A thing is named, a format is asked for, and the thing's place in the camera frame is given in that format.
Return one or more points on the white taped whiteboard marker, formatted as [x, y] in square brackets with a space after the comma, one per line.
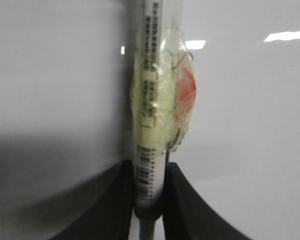
[163, 92]

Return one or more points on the white whiteboard with metal frame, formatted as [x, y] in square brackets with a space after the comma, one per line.
[65, 72]

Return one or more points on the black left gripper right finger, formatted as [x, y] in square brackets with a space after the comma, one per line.
[186, 216]

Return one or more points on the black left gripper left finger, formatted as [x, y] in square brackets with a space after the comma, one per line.
[109, 218]

